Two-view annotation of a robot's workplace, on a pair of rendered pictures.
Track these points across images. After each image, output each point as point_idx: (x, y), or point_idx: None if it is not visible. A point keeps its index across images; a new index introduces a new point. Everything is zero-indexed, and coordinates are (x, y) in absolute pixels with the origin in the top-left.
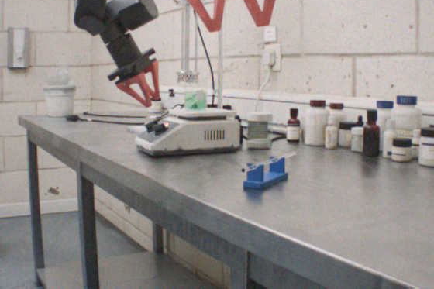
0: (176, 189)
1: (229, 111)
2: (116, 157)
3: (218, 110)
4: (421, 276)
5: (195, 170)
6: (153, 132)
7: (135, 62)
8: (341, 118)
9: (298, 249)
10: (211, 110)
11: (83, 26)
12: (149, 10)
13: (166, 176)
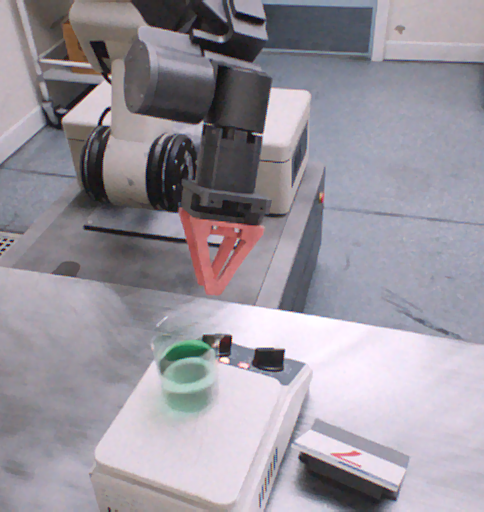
0: (9, 268)
1: (115, 449)
2: (241, 314)
3: (158, 445)
4: None
5: (60, 337)
6: (251, 357)
7: (185, 184)
8: None
9: None
10: (171, 433)
11: None
12: (127, 86)
13: (67, 292)
